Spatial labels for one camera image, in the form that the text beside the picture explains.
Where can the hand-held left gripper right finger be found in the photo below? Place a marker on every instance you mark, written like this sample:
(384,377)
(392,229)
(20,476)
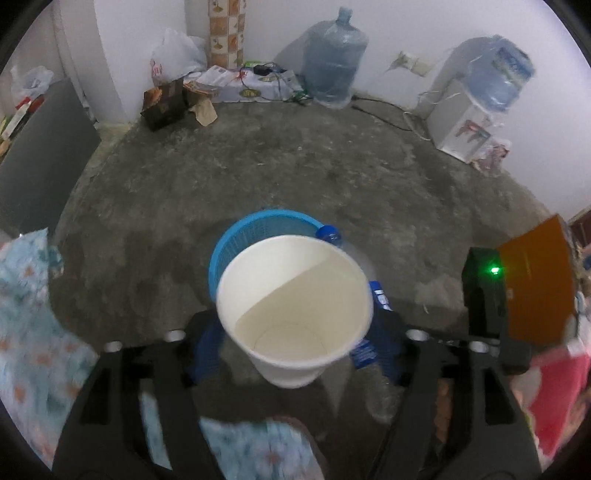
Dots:
(390,350)

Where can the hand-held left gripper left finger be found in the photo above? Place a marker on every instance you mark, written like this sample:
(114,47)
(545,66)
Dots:
(210,355)

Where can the white paper cup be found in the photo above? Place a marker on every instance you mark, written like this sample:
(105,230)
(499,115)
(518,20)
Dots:
(295,295)

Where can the blue plastic basket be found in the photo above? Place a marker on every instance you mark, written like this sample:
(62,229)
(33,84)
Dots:
(240,240)

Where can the clear plastic bottle blue label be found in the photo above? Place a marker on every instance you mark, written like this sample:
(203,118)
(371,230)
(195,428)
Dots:
(328,234)

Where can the pink clothing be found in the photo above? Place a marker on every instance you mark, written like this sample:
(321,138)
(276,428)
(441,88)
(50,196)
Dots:
(563,397)

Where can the printed plastic packet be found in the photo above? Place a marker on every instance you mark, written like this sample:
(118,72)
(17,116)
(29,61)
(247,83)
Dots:
(493,154)

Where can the floral blue blanket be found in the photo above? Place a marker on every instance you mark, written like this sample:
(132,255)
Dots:
(37,346)

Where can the white water dispenser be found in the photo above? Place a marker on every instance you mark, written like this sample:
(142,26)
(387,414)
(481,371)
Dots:
(455,120)

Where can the labelled water jug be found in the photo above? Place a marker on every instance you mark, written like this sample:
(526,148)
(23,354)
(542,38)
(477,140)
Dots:
(503,69)

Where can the tan paper bag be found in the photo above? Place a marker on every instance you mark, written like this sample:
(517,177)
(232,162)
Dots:
(205,113)

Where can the dark brown box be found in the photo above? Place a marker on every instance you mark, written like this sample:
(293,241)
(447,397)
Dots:
(166,104)

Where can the grey cabinet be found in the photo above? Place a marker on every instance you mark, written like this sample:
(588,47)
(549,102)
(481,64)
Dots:
(41,161)

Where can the empty blue water jug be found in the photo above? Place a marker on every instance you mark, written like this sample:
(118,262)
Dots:
(332,60)

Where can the black charger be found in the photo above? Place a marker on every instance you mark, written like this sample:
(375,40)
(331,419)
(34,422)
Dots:
(263,70)

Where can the white plastic shopping bag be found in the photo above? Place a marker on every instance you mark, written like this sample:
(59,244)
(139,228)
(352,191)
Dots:
(178,55)

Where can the tile patterned roll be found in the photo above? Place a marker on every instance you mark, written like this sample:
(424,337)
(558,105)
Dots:
(226,32)

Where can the clear plastic bag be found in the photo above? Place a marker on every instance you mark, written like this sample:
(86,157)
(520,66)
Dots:
(32,81)

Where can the white wall socket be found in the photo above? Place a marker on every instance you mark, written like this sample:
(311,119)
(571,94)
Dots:
(418,64)

